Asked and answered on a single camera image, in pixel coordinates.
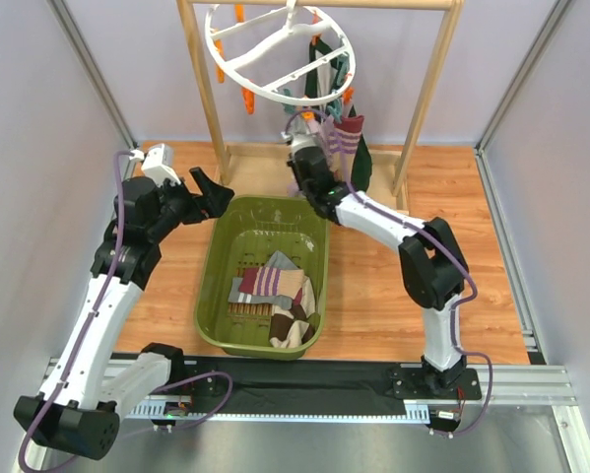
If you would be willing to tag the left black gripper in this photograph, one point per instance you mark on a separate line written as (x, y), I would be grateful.
(192, 200)

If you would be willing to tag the maroon purple striped sock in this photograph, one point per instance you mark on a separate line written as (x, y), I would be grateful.
(344, 142)

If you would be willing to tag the dark green sock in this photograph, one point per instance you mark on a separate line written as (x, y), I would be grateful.
(342, 107)

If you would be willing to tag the white round clip hanger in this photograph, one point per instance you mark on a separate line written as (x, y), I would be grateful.
(275, 49)

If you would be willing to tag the grey striped sock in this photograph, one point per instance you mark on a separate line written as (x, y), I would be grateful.
(236, 296)

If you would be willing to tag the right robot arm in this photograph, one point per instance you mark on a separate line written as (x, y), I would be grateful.
(432, 266)

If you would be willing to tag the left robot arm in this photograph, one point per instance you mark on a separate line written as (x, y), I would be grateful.
(102, 305)

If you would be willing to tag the orange clip left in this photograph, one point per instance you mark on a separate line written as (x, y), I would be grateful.
(249, 100)

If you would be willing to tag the white sock on hanger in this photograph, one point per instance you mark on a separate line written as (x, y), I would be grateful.
(325, 79)

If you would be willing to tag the green plastic basket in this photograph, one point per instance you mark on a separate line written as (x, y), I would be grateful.
(249, 232)

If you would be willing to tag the brown beige patterned sock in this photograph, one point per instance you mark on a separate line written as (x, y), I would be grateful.
(291, 328)

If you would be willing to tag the black cloth strip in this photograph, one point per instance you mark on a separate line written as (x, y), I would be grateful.
(307, 387)

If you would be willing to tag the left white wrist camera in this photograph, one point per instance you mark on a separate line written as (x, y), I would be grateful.
(156, 164)

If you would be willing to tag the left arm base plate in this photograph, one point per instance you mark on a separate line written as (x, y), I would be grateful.
(210, 386)

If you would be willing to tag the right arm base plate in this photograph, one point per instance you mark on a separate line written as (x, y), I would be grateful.
(412, 382)

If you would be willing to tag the aluminium frame rail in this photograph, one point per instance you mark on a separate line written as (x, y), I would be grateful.
(530, 384)

